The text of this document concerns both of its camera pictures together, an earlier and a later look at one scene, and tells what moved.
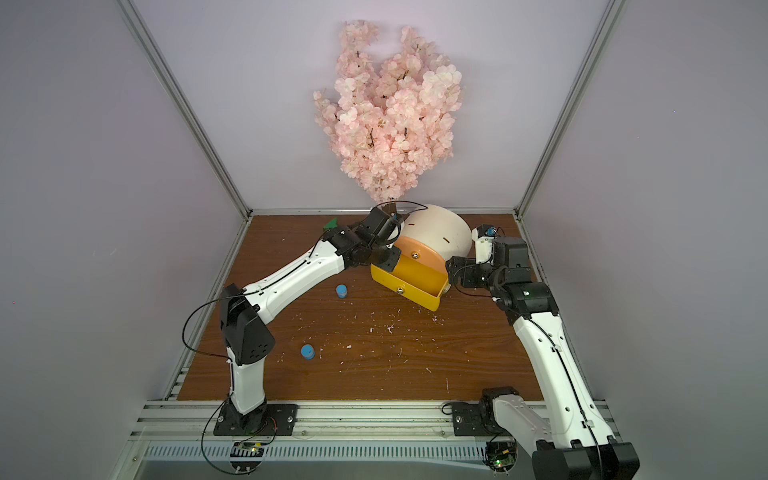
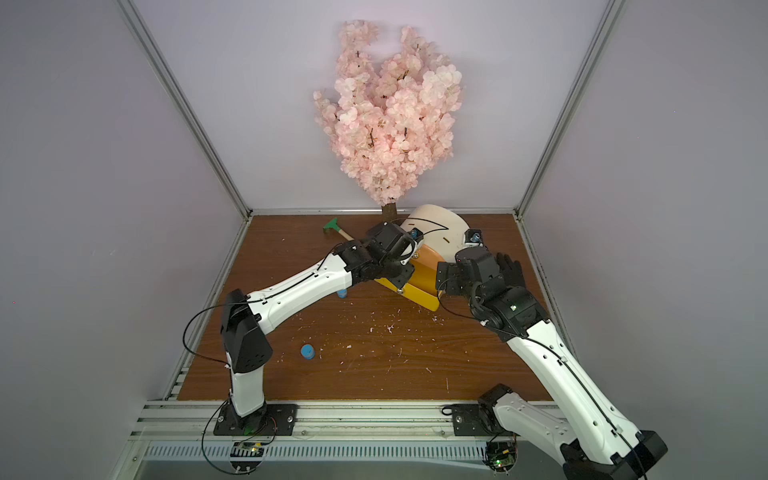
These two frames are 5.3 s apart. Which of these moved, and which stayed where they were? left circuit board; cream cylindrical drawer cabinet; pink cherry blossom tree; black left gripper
Moved: black left gripper
Stayed: pink cherry blossom tree; cream cylindrical drawer cabinet; left circuit board
